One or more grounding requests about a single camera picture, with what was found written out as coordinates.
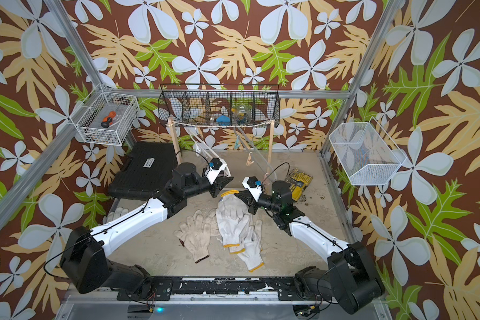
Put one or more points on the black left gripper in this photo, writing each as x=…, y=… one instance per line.
x=218, y=184

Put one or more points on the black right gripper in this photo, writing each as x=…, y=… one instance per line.
x=252, y=204

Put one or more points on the blue dotted yellow cuff glove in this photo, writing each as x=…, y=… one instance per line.
x=231, y=206

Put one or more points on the white clip hanger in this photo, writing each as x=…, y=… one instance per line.
x=204, y=149

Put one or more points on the beige cotton glove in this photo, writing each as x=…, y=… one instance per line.
x=196, y=232

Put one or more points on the wooden drying rack frame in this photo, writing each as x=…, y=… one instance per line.
x=254, y=140

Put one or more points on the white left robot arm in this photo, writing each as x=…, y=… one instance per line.
x=85, y=258

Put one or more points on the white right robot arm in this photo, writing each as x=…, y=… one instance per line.
x=350, y=280

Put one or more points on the white glove behind left arm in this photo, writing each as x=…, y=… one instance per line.
x=115, y=214

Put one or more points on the white yellow cuff glove upper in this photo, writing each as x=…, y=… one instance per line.
x=231, y=228

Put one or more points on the white yellow cuff glove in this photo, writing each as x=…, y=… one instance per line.
x=231, y=228
x=250, y=247

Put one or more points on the white yellow cuff glove lower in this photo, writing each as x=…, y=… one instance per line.
x=250, y=247

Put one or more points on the yellow screwdriver bit set case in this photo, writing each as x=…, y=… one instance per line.
x=298, y=181

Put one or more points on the blue object in basket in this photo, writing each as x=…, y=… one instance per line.
x=223, y=120

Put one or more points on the clear glass jar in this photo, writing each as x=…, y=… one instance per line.
x=242, y=114

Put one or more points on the black plastic tool case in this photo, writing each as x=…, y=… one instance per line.
x=148, y=168

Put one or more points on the white mesh basket right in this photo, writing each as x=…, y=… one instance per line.
x=367, y=153

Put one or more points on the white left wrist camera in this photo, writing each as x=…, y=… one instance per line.
x=214, y=168

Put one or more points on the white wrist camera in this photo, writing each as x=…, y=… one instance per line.
x=214, y=168
x=254, y=187

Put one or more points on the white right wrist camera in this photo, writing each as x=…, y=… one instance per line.
x=254, y=187

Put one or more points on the black wire basket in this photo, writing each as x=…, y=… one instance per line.
x=205, y=103

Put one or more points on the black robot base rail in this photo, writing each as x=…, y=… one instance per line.
x=284, y=288

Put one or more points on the white wire basket left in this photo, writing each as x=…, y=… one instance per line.
x=96, y=106

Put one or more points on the aluminium frame post left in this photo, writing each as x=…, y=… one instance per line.
x=45, y=73

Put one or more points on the aluminium frame post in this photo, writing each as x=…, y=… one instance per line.
x=45, y=73
x=375, y=43

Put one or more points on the aluminium frame post right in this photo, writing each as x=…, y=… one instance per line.
x=375, y=43

